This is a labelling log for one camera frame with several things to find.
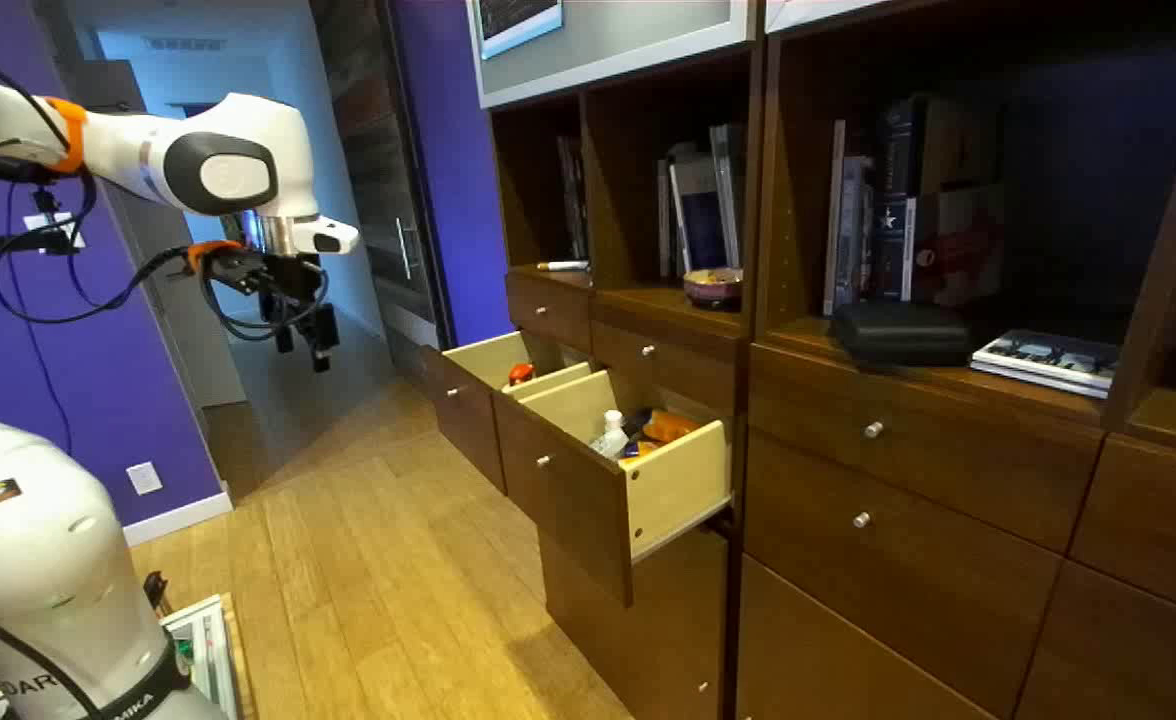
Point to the white box on floor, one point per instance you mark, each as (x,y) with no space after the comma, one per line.
(205,652)

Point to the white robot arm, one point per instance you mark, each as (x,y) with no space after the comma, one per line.
(76,634)

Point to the orange item in drawer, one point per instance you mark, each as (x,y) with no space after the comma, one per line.
(522,374)
(660,430)

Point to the dark wooden shelf cabinet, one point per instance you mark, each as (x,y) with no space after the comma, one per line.
(906,540)

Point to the wooden drawer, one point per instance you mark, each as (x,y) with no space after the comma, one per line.
(464,390)
(598,510)

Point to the orange item in near drawer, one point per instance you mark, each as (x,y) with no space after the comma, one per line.
(660,430)

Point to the white plate on shelf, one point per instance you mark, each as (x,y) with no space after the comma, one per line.
(563,267)

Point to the white bottle in drawer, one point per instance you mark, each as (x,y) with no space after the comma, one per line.
(613,435)

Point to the upright books right shelf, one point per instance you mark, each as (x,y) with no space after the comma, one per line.
(919,207)

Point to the orange item in far drawer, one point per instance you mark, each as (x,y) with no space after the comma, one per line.
(522,374)

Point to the white wall outlet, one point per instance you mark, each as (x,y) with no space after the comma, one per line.
(144,476)

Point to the black case on shelf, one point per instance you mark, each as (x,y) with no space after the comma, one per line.
(901,332)

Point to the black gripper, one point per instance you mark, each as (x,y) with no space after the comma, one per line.
(293,296)

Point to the small round bowl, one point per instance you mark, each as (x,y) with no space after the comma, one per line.
(712,289)

